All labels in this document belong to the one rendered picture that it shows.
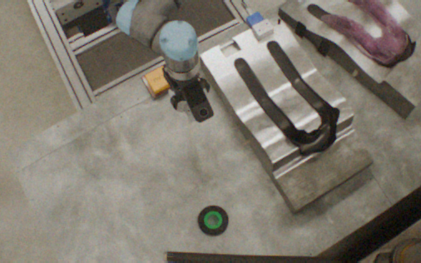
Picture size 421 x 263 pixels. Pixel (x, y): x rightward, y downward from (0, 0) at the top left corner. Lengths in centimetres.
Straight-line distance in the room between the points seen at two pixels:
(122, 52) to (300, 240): 121
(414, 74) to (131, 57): 123
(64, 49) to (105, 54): 18
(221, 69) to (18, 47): 144
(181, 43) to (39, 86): 159
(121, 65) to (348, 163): 116
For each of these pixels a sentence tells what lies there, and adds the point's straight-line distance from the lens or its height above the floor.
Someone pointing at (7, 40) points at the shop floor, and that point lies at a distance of 286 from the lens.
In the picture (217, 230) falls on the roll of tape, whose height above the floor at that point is 84.
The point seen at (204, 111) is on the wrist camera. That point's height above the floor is 108.
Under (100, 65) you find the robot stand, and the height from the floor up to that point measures 21.
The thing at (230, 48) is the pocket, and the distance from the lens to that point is 165.
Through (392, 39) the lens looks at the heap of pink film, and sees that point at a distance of 170.
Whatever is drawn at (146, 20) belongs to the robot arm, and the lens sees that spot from 122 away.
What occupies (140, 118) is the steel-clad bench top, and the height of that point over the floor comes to 80.
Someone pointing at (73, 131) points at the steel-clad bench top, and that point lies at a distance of 168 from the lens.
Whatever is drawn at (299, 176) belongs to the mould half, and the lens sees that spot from 153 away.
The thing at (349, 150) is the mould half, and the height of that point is 86.
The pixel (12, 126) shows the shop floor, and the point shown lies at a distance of 265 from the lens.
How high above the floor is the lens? 233
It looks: 71 degrees down
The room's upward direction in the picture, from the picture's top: 6 degrees counter-clockwise
